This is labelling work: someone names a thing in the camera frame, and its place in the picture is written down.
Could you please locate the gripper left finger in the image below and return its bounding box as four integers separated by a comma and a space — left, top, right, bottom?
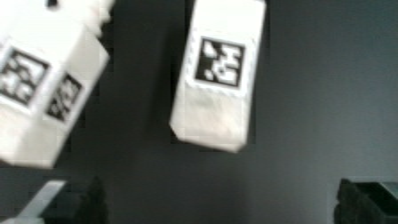
11, 177, 106, 224

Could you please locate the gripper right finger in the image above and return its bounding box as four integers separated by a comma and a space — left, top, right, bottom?
334, 179, 398, 224

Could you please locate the white table leg with tag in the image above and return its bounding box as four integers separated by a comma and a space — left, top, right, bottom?
169, 0, 266, 153

